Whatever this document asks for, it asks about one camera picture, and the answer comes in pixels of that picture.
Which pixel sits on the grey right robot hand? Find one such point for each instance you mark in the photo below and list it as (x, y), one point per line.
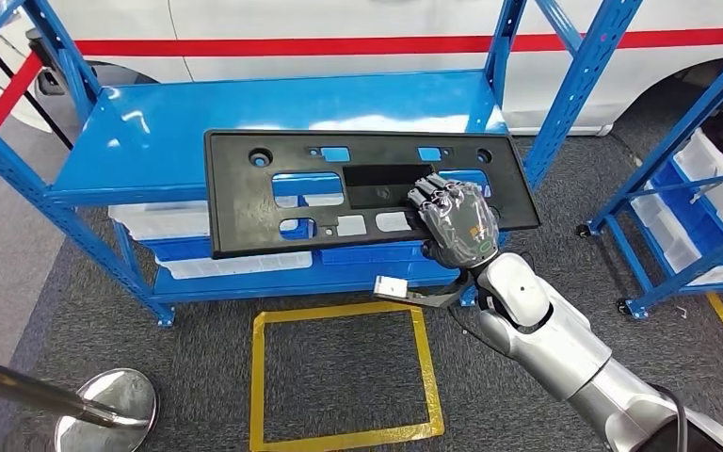
(461, 227)

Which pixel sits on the black plastic plate frame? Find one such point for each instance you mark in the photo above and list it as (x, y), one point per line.
(243, 206)

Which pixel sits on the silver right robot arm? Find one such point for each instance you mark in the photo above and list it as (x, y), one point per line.
(561, 349)

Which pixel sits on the blue metal shelf rack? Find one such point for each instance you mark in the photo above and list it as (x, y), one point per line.
(648, 293)
(212, 112)

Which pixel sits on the red barrier belt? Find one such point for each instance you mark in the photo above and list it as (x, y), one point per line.
(336, 45)
(6, 100)

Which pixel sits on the white car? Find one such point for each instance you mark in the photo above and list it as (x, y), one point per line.
(336, 19)

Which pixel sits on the thin black barrier pole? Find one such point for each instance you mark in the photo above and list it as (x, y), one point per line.
(37, 105)

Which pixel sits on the black camera bracket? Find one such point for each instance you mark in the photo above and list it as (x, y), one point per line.
(436, 298)

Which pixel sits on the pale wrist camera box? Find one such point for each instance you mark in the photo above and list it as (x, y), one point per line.
(390, 287)

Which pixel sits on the chrome stanchion post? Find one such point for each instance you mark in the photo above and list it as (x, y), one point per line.
(112, 405)

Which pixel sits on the black belt post head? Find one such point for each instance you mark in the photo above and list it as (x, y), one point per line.
(49, 80)

